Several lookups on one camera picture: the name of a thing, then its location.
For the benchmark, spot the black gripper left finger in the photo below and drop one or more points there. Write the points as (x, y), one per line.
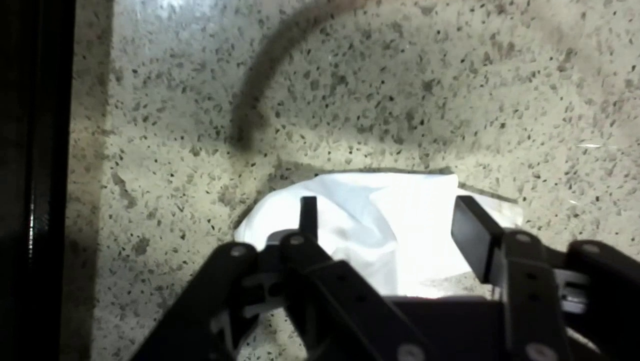
(334, 309)

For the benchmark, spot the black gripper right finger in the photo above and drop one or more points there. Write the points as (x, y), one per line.
(515, 264)

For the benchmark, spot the white paper towel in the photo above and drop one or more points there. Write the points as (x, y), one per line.
(391, 228)

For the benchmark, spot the black electric stove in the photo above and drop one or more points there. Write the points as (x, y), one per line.
(37, 42)

